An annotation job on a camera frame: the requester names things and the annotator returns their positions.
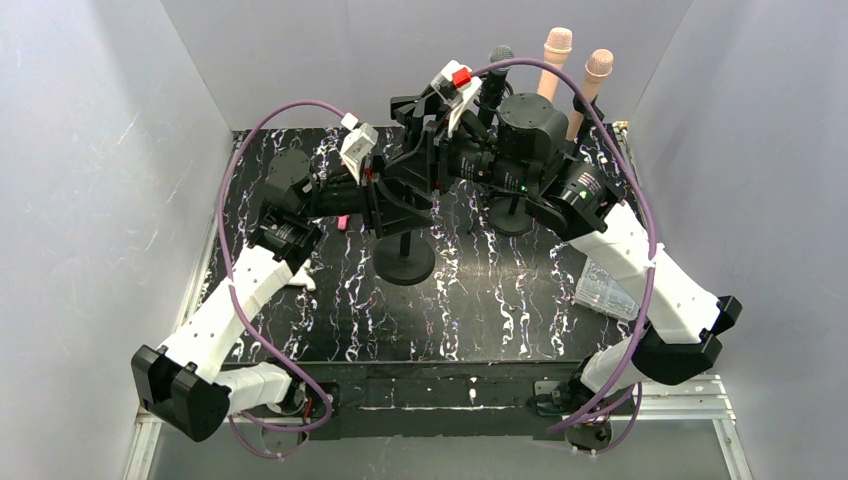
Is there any black round-base stand right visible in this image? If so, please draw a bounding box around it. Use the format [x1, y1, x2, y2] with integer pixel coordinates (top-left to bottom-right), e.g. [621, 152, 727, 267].
[569, 96, 596, 158]

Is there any pink microphone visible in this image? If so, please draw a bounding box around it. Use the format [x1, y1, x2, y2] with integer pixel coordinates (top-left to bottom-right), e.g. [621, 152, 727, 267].
[337, 215, 350, 231]

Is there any black round-base microphone stand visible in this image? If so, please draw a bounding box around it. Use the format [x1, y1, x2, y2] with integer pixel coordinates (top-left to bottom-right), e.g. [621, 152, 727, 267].
[372, 232, 435, 286]

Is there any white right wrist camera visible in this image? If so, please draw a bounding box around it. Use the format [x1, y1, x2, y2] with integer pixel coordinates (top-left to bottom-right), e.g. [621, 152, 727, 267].
[430, 60, 482, 139]

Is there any clear plastic parts box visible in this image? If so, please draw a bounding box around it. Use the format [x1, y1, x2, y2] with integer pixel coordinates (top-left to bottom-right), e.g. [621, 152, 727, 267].
[574, 258, 639, 321]

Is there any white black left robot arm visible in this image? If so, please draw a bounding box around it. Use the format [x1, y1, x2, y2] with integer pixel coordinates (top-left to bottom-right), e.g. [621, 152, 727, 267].
[131, 149, 432, 442]

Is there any beige microphone middle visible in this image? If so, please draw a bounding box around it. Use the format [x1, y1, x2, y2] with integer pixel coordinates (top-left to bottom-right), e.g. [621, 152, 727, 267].
[536, 27, 573, 101]

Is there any white plastic faucet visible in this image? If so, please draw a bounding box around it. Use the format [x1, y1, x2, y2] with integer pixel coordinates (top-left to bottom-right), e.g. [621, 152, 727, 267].
[286, 260, 316, 292]

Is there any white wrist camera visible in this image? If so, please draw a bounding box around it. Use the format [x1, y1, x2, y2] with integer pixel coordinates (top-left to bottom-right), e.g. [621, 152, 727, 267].
[430, 60, 482, 139]
[339, 112, 378, 185]

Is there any black grey-mesh microphone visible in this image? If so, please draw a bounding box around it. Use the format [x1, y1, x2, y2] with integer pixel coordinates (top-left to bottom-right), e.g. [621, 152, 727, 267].
[478, 45, 514, 129]

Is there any beige microphone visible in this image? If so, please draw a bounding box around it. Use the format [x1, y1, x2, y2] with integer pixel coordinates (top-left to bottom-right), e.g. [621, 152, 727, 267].
[536, 27, 573, 101]
[566, 49, 614, 142]

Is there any black round-base stand middle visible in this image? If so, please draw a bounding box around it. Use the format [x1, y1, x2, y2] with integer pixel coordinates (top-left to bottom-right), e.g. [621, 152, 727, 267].
[487, 193, 534, 237]

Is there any beige microphone right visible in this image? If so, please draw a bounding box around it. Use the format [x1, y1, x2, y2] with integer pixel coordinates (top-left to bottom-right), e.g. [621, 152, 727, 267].
[566, 49, 614, 142]

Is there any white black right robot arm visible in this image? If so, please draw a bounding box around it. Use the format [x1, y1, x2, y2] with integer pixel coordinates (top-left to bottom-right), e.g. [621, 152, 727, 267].
[387, 92, 742, 392]

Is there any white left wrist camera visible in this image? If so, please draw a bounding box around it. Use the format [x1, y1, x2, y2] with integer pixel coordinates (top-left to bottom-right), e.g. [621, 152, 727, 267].
[339, 112, 378, 185]

